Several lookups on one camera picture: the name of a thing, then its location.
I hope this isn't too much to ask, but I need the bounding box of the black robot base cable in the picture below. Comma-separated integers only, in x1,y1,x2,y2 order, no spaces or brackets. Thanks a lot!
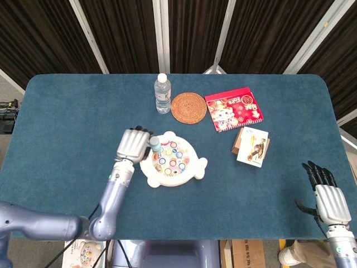
116,239,132,268

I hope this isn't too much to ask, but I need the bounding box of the clear plastic water bottle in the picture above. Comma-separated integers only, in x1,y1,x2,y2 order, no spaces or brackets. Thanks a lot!
154,73,172,115

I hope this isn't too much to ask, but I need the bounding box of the red spiral cartoon calendar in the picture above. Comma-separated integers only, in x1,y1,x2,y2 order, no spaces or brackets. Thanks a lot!
204,87,264,133

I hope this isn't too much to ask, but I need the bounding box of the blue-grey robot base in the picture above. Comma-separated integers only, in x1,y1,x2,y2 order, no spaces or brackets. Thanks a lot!
111,239,221,268

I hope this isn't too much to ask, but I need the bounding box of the dark brown pleated curtain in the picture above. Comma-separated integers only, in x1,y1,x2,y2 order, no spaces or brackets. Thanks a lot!
0,0,357,132

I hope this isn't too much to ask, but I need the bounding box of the white printed picture card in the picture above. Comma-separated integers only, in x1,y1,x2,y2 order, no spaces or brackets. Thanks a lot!
236,126,269,168

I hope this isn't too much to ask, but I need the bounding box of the white printed food package box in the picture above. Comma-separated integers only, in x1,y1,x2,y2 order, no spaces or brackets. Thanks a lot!
63,239,108,268

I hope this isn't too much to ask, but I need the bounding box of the tan trouser leg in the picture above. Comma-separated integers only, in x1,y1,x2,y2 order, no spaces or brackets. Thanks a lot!
290,240,335,265

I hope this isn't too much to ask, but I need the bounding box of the small brown cardboard box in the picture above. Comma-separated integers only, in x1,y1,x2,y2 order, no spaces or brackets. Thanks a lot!
231,127,271,162

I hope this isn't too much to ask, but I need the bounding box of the blue velvet tablecloth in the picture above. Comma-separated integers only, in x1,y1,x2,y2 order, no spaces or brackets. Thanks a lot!
0,73,357,241

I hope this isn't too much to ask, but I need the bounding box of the white fish-shaped toy board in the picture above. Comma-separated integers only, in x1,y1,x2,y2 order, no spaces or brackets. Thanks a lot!
139,131,209,188

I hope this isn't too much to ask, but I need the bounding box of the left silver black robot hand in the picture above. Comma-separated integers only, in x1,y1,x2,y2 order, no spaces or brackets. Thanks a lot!
115,125,155,165

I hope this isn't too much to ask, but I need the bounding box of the round woven rattan coaster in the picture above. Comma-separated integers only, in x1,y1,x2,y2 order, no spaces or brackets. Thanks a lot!
170,93,208,123

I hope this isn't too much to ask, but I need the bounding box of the brown printed cardboard carton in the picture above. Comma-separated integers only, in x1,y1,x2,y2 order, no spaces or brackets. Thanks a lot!
220,239,266,268

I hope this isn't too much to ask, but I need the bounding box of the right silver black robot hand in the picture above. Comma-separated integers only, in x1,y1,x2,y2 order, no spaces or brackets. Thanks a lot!
295,160,353,226

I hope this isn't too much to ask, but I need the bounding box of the black electronics with cables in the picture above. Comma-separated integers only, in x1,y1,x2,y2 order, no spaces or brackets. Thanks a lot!
0,99,20,135

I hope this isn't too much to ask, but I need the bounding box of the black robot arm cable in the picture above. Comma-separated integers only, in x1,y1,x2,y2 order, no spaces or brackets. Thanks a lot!
49,203,101,268

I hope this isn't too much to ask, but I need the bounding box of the white partition frame post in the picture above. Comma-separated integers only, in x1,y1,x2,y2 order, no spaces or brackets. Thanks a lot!
202,0,238,75
152,0,171,75
69,0,110,75
283,0,351,75

